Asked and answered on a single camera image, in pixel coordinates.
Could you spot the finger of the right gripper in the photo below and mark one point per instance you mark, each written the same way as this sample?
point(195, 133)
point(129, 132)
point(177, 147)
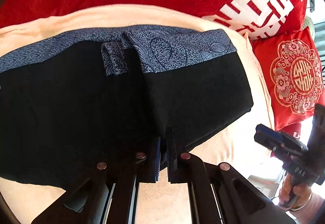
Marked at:
point(269, 133)
point(289, 144)

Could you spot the person right hand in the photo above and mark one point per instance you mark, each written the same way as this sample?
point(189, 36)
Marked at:
point(293, 197)

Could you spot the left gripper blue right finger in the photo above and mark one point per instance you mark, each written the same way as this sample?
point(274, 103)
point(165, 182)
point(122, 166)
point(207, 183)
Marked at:
point(174, 149)

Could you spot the red embroidered pillow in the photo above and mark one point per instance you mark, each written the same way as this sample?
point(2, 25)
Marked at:
point(292, 70)

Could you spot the peach cream towel mat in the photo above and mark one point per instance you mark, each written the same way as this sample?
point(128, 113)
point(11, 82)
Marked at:
point(161, 202)

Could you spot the black pants blue patterned trim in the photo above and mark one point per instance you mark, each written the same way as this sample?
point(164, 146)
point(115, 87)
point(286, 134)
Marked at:
point(103, 94)

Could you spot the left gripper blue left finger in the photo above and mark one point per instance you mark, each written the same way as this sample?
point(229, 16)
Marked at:
point(157, 156)

